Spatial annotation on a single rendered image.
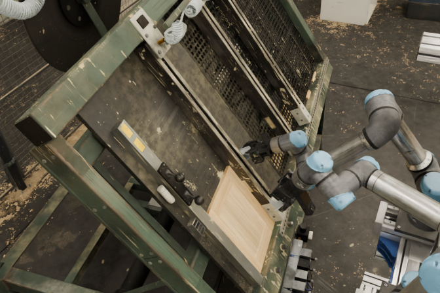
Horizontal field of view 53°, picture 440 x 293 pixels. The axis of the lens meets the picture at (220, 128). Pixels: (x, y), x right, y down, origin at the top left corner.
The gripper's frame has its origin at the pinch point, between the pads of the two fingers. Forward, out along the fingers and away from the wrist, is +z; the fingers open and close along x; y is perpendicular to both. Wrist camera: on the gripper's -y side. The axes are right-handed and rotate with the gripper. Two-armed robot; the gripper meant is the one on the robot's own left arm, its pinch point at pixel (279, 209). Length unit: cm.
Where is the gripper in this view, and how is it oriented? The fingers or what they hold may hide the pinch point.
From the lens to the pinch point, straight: 171.6
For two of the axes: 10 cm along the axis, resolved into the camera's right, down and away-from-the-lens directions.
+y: -8.2, -5.8, 0.5
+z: -3.5, 5.6, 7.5
